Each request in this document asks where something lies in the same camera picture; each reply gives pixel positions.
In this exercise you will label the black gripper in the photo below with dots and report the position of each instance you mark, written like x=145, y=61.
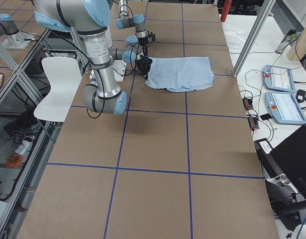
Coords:
x=144, y=63
x=145, y=49

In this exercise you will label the light blue button-up shirt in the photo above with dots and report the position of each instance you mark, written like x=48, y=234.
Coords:
x=180, y=74

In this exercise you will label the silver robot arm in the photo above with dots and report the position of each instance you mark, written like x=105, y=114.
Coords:
x=63, y=15
x=127, y=19

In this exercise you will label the white plastic chair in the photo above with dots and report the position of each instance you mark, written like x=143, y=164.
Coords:
x=64, y=76

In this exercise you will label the red cylinder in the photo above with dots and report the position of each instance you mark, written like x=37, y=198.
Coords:
x=225, y=10

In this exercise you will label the clear plastic bag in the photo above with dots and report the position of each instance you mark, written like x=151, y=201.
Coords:
x=235, y=38

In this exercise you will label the far orange black usb hub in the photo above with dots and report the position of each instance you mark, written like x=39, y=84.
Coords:
x=248, y=103

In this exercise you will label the orange black usb hub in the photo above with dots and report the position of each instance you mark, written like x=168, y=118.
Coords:
x=248, y=103
x=253, y=123

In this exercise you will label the near orange black usb hub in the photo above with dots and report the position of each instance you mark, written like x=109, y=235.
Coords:
x=253, y=123

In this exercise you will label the far blue teach pendant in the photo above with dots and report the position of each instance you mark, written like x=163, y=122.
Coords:
x=278, y=79

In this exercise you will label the blue teach pendant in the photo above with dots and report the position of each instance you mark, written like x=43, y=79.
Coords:
x=284, y=108
x=278, y=79

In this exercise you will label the near blue teach pendant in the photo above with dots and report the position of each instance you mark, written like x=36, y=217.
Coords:
x=284, y=108

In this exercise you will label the orange device on floor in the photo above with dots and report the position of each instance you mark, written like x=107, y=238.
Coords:
x=14, y=160

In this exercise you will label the black laptop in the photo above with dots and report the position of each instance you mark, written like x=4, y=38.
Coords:
x=290, y=156

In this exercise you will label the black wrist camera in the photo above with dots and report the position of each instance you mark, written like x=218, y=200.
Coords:
x=151, y=36

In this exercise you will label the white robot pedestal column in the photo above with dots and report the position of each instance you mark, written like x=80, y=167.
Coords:
x=99, y=44

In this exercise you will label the aluminium frame post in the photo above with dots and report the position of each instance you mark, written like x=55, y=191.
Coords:
x=254, y=32

